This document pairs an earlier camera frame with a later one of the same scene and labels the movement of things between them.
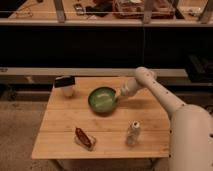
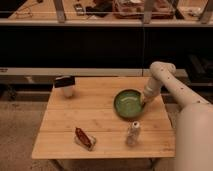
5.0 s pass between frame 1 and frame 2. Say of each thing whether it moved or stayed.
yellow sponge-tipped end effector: moved
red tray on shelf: stayed
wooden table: stayed
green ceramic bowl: moved
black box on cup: stayed
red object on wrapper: stayed
